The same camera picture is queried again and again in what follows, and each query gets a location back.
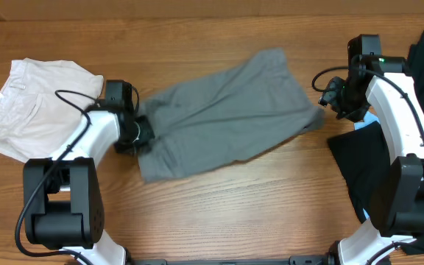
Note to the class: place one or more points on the black polo shirt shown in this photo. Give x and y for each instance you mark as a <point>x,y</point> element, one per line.
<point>382,159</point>

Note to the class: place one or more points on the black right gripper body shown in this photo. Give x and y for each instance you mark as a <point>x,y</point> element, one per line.
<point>333,94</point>

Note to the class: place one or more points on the light blue cloth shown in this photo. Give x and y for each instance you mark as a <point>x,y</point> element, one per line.
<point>367,120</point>

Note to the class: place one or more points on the folded cream shorts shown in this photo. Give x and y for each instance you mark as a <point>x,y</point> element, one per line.
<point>34,122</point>

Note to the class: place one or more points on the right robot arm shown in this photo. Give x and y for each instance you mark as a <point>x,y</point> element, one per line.
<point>397,217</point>

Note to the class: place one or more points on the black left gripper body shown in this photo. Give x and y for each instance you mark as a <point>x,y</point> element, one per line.
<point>137,136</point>

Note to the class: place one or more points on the grey shorts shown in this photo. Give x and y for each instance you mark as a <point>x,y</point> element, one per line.
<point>229,116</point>

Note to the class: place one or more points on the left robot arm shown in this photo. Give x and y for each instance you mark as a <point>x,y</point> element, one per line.
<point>63,209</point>

